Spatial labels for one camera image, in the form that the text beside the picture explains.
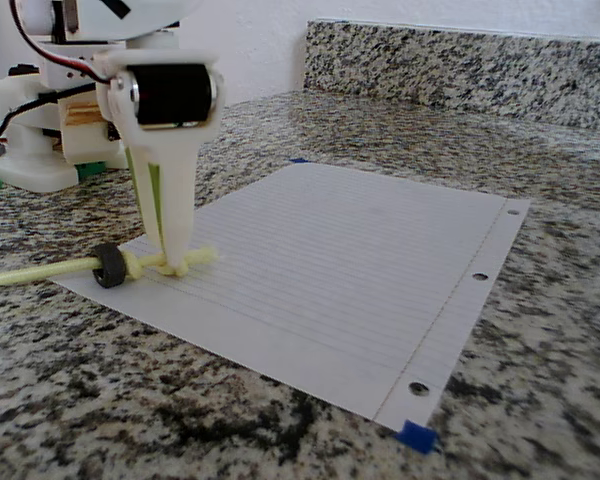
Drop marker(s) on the lined paper sheet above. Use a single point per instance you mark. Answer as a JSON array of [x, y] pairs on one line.
[[330, 275]]

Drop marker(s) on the granite backsplash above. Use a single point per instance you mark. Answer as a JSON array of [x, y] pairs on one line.
[[455, 65]]

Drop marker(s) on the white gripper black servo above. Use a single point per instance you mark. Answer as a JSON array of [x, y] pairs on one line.
[[172, 97]]

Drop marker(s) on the blue tape piece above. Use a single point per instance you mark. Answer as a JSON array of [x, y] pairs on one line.
[[298, 161], [417, 436]]

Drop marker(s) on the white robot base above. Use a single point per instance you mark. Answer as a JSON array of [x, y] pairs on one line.
[[30, 165]]

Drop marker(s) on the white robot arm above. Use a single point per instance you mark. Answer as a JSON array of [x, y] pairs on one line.
[[145, 15]]

